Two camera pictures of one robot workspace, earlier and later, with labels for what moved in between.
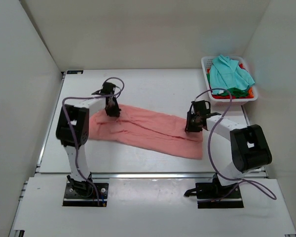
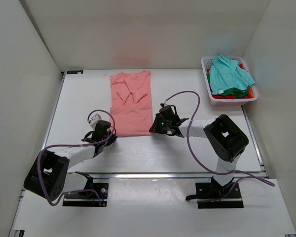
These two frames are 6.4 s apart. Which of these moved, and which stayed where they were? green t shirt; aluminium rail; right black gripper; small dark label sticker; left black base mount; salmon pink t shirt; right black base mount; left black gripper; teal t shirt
Moved: right black gripper; left black gripper; salmon pink t shirt
Stayed: right black base mount; left black base mount; aluminium rail; teal t shirt; small dark label sticker; green t shirt
